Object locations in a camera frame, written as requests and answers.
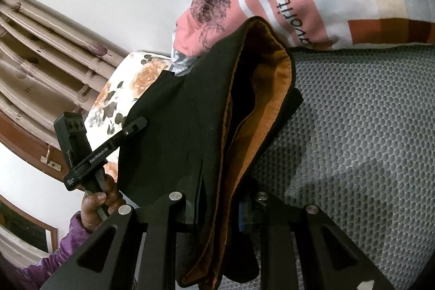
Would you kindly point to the person left hand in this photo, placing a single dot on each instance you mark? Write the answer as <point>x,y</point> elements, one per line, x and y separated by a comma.
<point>112,199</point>

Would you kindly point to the purple sleeve forearm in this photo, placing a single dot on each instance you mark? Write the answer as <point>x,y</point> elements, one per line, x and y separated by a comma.
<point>34,276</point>

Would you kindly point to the black pants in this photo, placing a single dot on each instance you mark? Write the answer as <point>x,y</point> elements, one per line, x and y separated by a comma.
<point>204,130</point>

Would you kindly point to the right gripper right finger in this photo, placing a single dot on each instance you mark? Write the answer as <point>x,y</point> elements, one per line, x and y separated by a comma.
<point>299,248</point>

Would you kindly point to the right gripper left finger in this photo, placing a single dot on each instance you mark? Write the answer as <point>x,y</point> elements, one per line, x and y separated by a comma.
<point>132,244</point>

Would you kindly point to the brown wooden furniture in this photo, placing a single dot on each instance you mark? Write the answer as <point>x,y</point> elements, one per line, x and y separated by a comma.
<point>30,148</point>

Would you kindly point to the grey mesh mattress pad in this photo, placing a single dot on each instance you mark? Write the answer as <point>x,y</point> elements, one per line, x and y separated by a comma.
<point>361,147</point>

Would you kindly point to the light blue striped cloth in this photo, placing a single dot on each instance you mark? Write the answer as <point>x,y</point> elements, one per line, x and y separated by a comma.
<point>180,63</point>

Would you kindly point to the floral white pillow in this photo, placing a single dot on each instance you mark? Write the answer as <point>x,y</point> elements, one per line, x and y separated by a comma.
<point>133,76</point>

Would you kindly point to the beige curtain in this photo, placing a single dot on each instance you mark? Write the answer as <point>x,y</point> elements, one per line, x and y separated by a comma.
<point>50,65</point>

